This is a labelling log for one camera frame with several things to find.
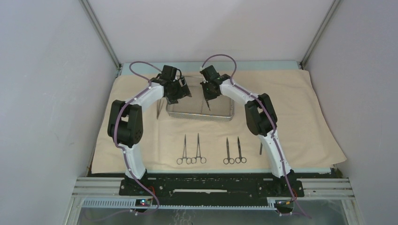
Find aluminium frame rail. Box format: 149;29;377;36
72;178;355;210

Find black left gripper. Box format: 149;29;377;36
166;76;191;105

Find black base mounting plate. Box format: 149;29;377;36
120;172;304;198

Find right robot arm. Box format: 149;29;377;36
200;66;292;196

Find metal surgical instrument tray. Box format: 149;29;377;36
166;85;235;122

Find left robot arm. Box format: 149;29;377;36
107;65;191;195

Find metal tweezers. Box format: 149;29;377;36
156;100;164;119

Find metal hemostat clamp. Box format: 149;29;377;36
176;135;192;165
191;133;207;164

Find metal surgical scissors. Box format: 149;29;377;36
235;136;247;164

